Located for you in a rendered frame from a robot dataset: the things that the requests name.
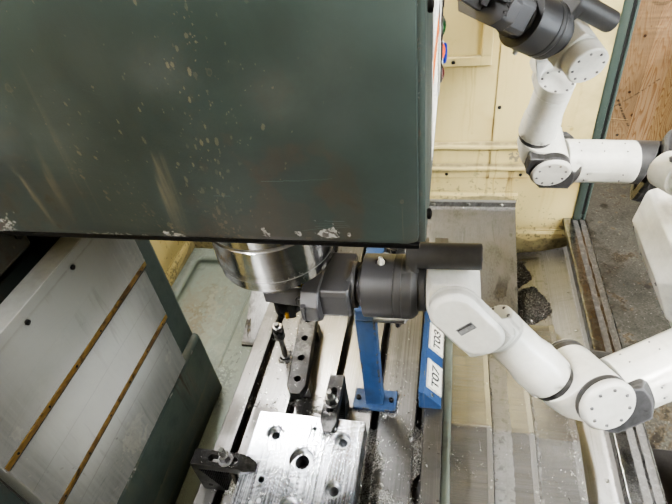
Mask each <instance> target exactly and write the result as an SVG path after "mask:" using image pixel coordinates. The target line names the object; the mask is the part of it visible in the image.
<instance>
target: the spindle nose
mask: <svg viewBox="0 0 672 504"><path fill-rule="evenodd" d="M211 243H212V246H213V249H214V252H215V255H216V257H217V260H218V263H219V265H220V267H221V268H222V270H223V272H224V274H225V276H226V277H227V278H228V279H229V280H230V281H231V282H232V283H234V284H235V285H237V286H239V287H241V288H244V289H247V290H252V291H258V292H274V291H282V290H286V289H290V288H293V287H296V286H299V285H301V284H303V283H305V282H307V281H309V280H311V279H312V278H314V277H315V276H317V275H318V274H319V273H320V272H322V271H323V270H324V269H325V268H326V266H327V265H328V264H329V262H330V261H331V259H332V257H333V254H334V250H335V246H312V245H283V244H253V243H223V242H211Z"/></svg>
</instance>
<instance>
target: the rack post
mask: <svg viewBox="0 0 672 504"><path fill-rule="evenodd" d="M355 326H356V333H357V340H358V348H359V355H360V363H361V370H362V378H363V385H364V388H356V389H355V394H354V400H353V405H352V407H353V409H359V410H368V411H369V410H370V411H378V412H381V411H382V412H389V413H395V412H396V404H397V395H398V393H397V391H388V390H384V389H383V378H382V367H381V357H380V346H379V335H378V324H377V322H372V321H359V320H355Z"/></svg>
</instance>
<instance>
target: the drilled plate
mask: <svg viewBox="0 0 672 504"><path fill-rule="evenodd" d="M320 418H321V417H313V416H304V415H295V414H285V413H276V412H267V411H260V414H259V417H258V420H257V423H256V426H255V429H254V432H253V435H252V438H251V441H250V445H249V448H248V451H247V454H246V455H248V456H250V457H251V458H252V459H253V460H255V461H256V462H258V461H259V460H260V461H261V462H260V461H259V462H260V463H259V466H258V467H259V468H257V467H256V470H255V471H256V472H254V474H253V473H251V474H247V475H241V474H240V475H239V478H238V481H237V484H236V487H235V490H234V493H233V497H232V500H231V503H230V504H277V503H278V504H301V503H302V502H301V500H302V499H303V502H304V504H357V500H358V494H359V487H360V480H361V473H362V467H363V460H364V453H365V447H366V440H367V428H366V422H360V421H351V420H341V419H338V421H337V426H336V428H335V429H334V430H333V431H332V432H334V431H335V432H336V433H337V434H338V435H335V434H336V433H333V437H332V438H331V437H329V438H327V437H326V438H325V439H324V438H323V437H324V436H322V435H321V433H323V431H321V430H322V428H321V423H320ZM278 423H279V424H280V425H281V426H282V428H281V427H280V425H279V427H278V426H277V424H278ZM310 425H311V427H312V428H311V427H310ZM316 427H317V428H316ZM338 427H339V428H338ZM281 429H285V432H286V433H285V432H284V430H283V432H284V433H283V432H282V430H281ZM309 429H310V430H309ZM312 429H313V430H314V432H315V434H313V433H314V432H313V431H311V430H312ZM320 429H321V430H320ZM338 429H340V432H339V433H338V432H337V431H338ZM317 430H318V431H317ZM341 430H342V432H341ZM266 432H267V433H266ZM306 432H307V433H306ZM308 432H309V433H308ZM310 432H311V434H310ZM320 432H321V433H320ZM282 433H283V434H284V435H285V436H284V435H283V434H282ZM317 433H319V434H320V435H318V434H317ZM343 433H344V434H343ZM345 433H346V434H345ZM266 434H267V435H266ZM265 435H266V436H265ZM281 435H282V436H281ZM313 435H314V436H313ZM315 435H316V436H315ZM317 435H318V436H317ZM348 435H349V437H348ZM290 436H291V437H290ZM334 436H335V437H334ZM310 437H312V438H311V440H310ZM314 437H315V438H314ZM316 437H317V438H316ZM320 437H322V438H323V439H321V438H320ZM275 439H276V440H275ZM306 439H307V440H306ZM332 439H333V440H332ZM334 439H335V441H334ZM351 439H352V441H351ZM274 440H275V441H274ZM273 441H274V442H276V443H274V442H273ZM323 441H324V442H323ZM330 441H333V443H332V442H330ZM270 442H271V443H270ZM318 442H319V444H318ZM297 443H298V445H297ZM315 443H316V445H315ZM333 444H335V446H336V445H337V449H339V448H340V449H342V448H344V449H346V450H340V449H339V450H337V449H336V450H335V449H334V447H333V448H332V445H333ZM301 445H302V446H301ZM303 445H304V446H308V445H309V447H308V448H310V450H309V449H308V448H307V447H306V448H305V447H304V446H303ZM298 446H299V447H298ZM333 446H334V445H333ZM295 447H296V448H295ZM297 447H298V448H297ZM300 447H301V448H300ZM338 447H339V448H338ZM331 448H332V449H331ZM294 449H296V450H294ZM323 449H325V450H324V451H323ZM293 450H294V451H293ZM314 450H316V452H314ZM290 451H291V452H290ZM319 451H321V452H319ZM336 451H337V452H336ZM338 451H339V452H338ZM312 452H314V454H313V453H312ZM317 454H318V456H317ZM312 455H313V456H312ZM314 455H315V456H314ZM314 457H315V460H314ZM330 457H331V458H330ZM256 459H257V460H256ZM313 460H314V461H313ZM313 462H314V463H313ZM312 463H313V464H312ZM304 464H307V465H308V466H307V467H306V468H305V469H299V468H300V467H301V466H302V465H304ZM314 465H315V466H314ZM319 467H320V469H319ZM258 469H259V470H260V471H259V470H258ZM309 469H310V470H309ZM302 470H304V471H302ZM294 471H295V473H294ZM301 471H302V472H301ZM277 475H278V476H277ZM322 475H323V476H322ZM270 476H271V477H270ZM285 476H286V478H285ZM331 476H332V477H331ZM281 477H282V478H281ZM337 477H338V478H337ZM267 479H269V480H267ZM335 479H336V480H335ZM341 479H343V480H341ZM339 480H340V481H339ZM272 481H273V482H272ZM326 481H327V483H326V484H325V482H326ZM341 482H342V483H341ZM308 484H309V485H308ZM314 484H315V485H314ZM343 484H344V485H343ZM341 485H342V487H341ZM323 486H324V487H323ZM271 487H273V489H272V488H271ZM288 487H289V488H288ZM265 488H266V489H265ZM271 489H272V490H271ZM287 489H288V490H287ZM289 490H290V491H289ZM271 491H272V492H271ZM323 491H324V492H323ZM260 492H261V494H262V493H265V492H266V495H263V494H262V495H261V494H260ZM284 492H285V493H284ZM267 493H268V494H267ZM290 493H291V494H293V495H294V493H295V496H294V497H295V498H294V497H292V496H291V495H290ZM296 493H297V494H296ZM341 493H342V494H341ZM279 494H280V495H279ZM321 494H322V495H321ZM324 494H325V495H324ZM276 495H277V496H276ZM285 495H286V497H285V499H282V498H283V496H285ZM287 496H288V497H287ZM289 496H291V498H290V497H289ZM296 496H297V498H296ZM299 496H300V498H299ZM334 496H336V497H337V496H338V497H337V498H336V497H334ZM248 497H249V498H248ZM281 497H282V498H281ZM322 497H323V498H322ZM279 498H280V499H282V501H279V500H280V499H279ZM293 498H294V499H293ZM300 499H301V500H300ZM324 499H326V501H325V500H324ZM304 500H305V501H304ZM319 500H320V501H319ZM329 500H330V501H329ZM272 501H273V502H272ZM276 501H277V502H276ZM278 501H279V502H278ZM324 501H325V502H324ZM312 502H313V503H312ZM318 502H320V503H318Z"/></svg>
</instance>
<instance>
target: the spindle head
mask: <svg viewBox="0 0 672 504"><path fill-rule="evenodd" d="M433 10H434V0H0V235H16V236H46V237H75V238H105V239H134V240H164V241H194V242H223V243H253V244H283V245H312V246H342V247H372V248H401V249H419V248H420V242H425V240H426V238H427V225H428V219H431V217H432V208H429V201H430V189H431V177H432V165H433V159H432V62H433Z"/></svg>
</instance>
